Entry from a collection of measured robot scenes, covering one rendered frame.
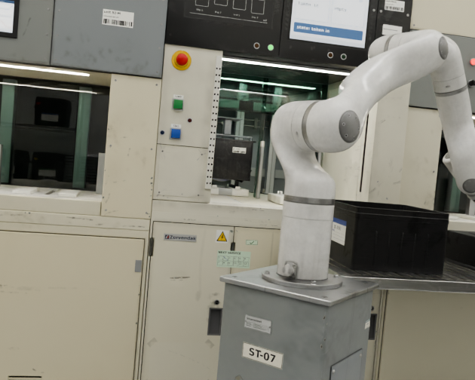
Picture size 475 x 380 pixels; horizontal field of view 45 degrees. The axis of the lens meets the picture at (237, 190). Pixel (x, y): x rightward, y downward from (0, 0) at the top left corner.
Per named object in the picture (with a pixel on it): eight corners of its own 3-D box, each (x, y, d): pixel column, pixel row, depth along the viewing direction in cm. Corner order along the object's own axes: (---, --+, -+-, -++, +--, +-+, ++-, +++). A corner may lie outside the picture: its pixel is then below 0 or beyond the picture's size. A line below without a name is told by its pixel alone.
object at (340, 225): (319, 252, 184) (324, 198, 183) (400, 257, 189) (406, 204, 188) (350, 269, 157) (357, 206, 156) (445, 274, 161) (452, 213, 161)
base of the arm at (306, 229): (320, 293, 124) (328, 207, 123) (246, 277, 134) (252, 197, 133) (354, 282, 139) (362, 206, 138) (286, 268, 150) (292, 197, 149)
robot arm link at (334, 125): (293, 160, 139) (344, 164, 126) (275, 116, 134) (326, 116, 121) (409, 65, 162) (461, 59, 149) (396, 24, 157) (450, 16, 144)
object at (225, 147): (198, 185, 252) (204, 113, 251) (193, 183, 272) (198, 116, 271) (252, 190, 257) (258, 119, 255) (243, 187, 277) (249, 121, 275)
